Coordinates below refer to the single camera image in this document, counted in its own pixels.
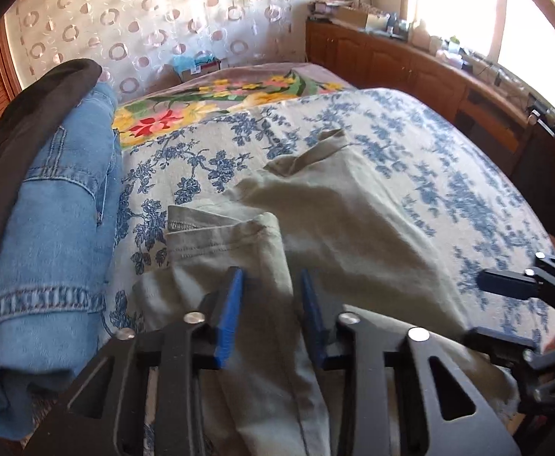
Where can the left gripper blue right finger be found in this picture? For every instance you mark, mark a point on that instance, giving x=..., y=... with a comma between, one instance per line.
x=342, y=341

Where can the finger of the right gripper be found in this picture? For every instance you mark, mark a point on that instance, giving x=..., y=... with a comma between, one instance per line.
x=507, y=283
x=502, y=349

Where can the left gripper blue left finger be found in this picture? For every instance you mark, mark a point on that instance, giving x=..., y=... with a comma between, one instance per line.
x=200, y=341

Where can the olive green pants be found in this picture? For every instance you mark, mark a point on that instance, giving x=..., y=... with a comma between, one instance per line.
x=326, y=212

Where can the blue floral bedspread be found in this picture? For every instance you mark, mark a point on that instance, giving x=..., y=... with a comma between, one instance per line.
x=454, y=194

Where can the colourful floral blanket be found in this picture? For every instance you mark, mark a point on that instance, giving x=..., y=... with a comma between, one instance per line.
x=218, y=93

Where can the wooden sideboard cabinet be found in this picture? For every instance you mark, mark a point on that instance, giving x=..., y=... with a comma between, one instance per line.
x=367, y=61

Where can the cardboard box with blue items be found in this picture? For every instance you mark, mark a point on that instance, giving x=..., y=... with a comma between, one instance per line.
x=188, y=68

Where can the folded black garment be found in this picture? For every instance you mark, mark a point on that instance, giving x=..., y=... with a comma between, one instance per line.
x=34, y=115

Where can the cardboard box on sideboard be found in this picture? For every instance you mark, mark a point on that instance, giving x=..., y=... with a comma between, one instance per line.
x=361, y=19

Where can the circle pattern sheer curtain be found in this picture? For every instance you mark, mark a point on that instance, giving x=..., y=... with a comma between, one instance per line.
x=138, y=43

